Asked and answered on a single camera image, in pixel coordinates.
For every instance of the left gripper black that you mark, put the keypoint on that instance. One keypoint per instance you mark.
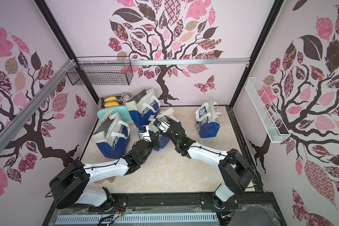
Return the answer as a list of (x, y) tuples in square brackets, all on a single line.
[(155, 141)]

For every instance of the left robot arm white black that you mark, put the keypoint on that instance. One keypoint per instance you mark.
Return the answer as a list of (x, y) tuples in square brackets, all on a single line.
[(72, 185)]

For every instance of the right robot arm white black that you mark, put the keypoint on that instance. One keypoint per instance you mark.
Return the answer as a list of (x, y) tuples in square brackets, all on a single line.
[(235, 170)]

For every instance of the mint green toaster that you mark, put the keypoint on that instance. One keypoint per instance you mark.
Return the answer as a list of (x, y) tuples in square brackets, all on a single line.
[(122, 110)]

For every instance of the front bread slice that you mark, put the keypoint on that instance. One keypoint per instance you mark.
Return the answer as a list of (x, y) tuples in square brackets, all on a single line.
[(111, 104)]

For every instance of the bread slice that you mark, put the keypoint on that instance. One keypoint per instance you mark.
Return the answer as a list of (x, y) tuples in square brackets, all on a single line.
[(111, 104), (109, 99)]

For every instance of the rear bread slice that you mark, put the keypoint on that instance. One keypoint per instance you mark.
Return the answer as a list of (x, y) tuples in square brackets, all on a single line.
[(109, 99)]

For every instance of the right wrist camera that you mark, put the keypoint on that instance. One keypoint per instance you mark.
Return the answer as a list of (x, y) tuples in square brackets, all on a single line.
[(161, 125)]

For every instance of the white slotted cable duct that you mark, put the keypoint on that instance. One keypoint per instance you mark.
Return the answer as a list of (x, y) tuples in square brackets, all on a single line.
[(136, 219)]

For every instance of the black wire basket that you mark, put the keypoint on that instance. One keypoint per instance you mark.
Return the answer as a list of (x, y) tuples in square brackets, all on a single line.
[(113, 71)]

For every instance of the white wire shelf basket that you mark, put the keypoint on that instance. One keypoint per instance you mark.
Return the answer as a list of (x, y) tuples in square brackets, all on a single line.
[(262, 99)]

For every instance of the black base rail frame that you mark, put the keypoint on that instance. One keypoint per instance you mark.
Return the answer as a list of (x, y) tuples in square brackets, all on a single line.
[(249, 209)]

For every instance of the aluminium rail left wall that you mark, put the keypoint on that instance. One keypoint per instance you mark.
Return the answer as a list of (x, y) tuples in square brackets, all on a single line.
[(33, 105)]

